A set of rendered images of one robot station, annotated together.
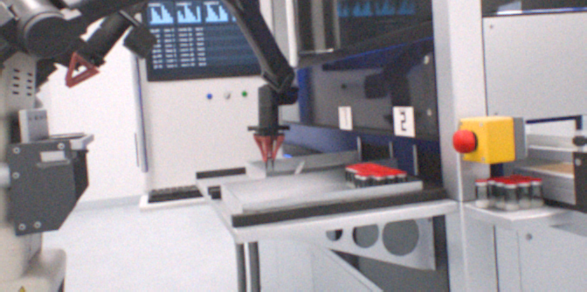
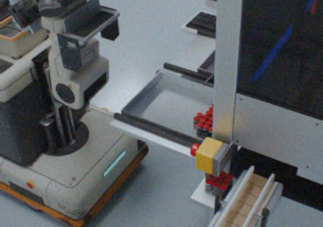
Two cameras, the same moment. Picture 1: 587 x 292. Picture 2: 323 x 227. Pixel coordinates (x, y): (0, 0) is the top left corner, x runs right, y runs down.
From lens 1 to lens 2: 1.35 m
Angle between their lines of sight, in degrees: 57
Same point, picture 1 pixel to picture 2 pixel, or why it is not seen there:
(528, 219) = (198, 202)
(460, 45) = (218, 101)
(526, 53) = (263, 122)
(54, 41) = (53, 14)
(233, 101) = not seen: outside the picture
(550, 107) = (275, 154)
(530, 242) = not seen: hidden behind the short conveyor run
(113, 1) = not seen: outside the picture
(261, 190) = (179, 83)
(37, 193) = (68, 56)
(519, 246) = not seen: hidden behind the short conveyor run
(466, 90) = (219, 122)
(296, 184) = (198, 88)
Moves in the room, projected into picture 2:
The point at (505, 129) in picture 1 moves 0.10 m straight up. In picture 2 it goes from (206, 161) to (207, 135)
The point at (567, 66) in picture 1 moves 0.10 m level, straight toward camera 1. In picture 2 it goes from (292, 140) to (257, 149)
